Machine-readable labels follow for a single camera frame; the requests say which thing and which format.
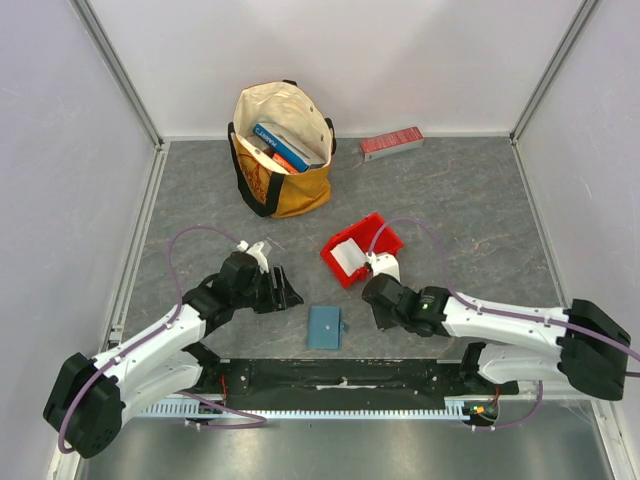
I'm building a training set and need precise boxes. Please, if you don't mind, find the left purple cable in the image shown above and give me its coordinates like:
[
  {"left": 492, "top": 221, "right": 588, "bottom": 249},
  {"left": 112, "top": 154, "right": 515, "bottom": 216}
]
[{"left": 57, "top": 225, "right": 269, "bottom": 455}]

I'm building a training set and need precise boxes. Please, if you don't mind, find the yellow canvas tote bag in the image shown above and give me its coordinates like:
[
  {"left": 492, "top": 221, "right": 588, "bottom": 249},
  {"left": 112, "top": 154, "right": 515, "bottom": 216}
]
[{"left": 227, "top": 80, "right": 336, "bottom": 218}]

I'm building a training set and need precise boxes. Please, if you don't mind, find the red plastic bin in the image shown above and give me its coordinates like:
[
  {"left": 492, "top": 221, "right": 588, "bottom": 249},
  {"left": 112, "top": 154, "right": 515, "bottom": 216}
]
[{"left": 320, "top": 212, "right": 404, "bottom": 289}]

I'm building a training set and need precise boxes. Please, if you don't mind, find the orange book in bag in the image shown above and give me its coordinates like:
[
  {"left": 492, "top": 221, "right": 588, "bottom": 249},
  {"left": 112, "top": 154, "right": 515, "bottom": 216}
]
[{"left": 272, "top": 153, "right": 298, "bottom": 174}]

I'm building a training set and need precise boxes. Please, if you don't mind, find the white cards stack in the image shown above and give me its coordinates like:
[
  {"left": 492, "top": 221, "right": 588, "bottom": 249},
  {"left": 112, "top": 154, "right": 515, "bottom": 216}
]
[{"left": 330, "top": 238, "right": 367, "bottom": 277}]

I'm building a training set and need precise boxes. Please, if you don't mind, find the blue leather card holder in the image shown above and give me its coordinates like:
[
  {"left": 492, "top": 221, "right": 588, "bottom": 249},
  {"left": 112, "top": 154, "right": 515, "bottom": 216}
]
[{"left": 307, "top": 306, "right": 348, "bottom": 351}]

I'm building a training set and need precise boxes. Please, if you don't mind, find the red rectangular carton box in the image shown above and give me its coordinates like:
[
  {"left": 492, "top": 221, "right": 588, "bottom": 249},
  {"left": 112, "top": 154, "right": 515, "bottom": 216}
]
[{"left": 360, "top": 126, "right": 424, "bottom": 162}]

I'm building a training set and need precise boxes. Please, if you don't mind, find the grey slotted cable duct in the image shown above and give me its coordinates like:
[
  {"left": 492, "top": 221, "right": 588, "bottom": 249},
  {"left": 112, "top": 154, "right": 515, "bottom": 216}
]
[{"left": 137, "top": 396, "right": 484, "bottom": 421}]

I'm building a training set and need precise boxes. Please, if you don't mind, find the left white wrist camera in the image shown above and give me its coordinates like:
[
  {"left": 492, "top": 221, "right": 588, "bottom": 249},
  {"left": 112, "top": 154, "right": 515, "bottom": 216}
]
[{"left": 236, "top": 240, "right": 272, "bottom": 273}]

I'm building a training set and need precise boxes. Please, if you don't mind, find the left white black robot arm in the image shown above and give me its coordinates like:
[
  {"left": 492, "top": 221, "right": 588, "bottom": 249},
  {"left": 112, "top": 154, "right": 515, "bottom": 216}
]
[{"left": 43, "top": 252, "right": 304, "bottom": 459}]

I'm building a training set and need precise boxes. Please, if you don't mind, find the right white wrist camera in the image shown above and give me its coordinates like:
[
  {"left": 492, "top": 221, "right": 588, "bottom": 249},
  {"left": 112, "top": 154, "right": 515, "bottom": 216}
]
[{"left": 366, "top": 253, "right": 400, "bottom": 281}]

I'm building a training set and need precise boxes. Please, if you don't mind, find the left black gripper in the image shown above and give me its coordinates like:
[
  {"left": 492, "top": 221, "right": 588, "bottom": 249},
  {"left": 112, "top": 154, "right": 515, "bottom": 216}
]
[{"left": 233, "top": 264, "right": 303, "bottom": 314}]

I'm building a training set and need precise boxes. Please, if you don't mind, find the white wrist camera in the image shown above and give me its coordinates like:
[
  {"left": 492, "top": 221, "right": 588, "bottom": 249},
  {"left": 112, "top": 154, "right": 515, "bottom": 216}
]
[
  {"left": 366, "top": 253, "right": 400, "bottom": 281},
  {"left": 236, "top": 240, "right": 272, "bottom": 273}
]

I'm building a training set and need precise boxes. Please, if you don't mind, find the blue book in bag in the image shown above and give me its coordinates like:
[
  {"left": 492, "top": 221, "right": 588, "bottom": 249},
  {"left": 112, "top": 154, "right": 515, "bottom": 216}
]
[{"left": 253, "top": 123, "right": 311, "bottom": 173}]

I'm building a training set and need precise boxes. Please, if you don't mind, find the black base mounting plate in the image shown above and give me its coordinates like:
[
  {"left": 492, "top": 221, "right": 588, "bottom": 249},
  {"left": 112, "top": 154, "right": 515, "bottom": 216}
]
[{"left": 193, "top": 359, "right": 519, "bottom": 397}]

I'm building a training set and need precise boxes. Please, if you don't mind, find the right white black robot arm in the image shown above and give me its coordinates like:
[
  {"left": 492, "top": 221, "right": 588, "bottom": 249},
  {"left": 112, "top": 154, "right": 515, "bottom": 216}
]
[{"left": 362, "top": 273, "right": 631, "bottom": 401}]

